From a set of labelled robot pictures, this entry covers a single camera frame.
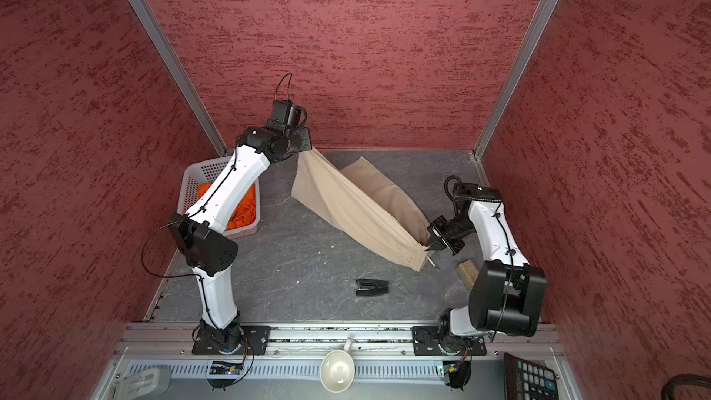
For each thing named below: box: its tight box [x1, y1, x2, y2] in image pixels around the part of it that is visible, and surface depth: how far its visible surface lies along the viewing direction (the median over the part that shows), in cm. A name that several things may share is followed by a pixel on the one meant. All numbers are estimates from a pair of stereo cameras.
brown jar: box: [456, 259, 480, 291], surface depth 85 cm
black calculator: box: [503, 351, 559, 400], surface depth 69 cm
